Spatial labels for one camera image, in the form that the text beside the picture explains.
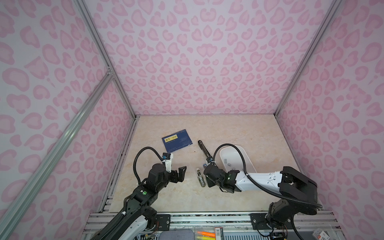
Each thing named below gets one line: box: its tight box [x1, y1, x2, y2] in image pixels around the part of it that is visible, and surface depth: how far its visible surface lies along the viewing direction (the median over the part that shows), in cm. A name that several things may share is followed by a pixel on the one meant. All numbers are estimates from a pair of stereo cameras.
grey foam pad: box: [159, 230, 195, 240], surface depth 69 cm
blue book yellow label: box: [161, 129, 193, 153], surface depth 106 cm
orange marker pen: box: [197, 231, 216, 238], surface depth 71 cm
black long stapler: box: [197, 140, 214, 164], surface depth 100 cm
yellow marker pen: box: [197, 236, 216, 240], surface depth 70 cm
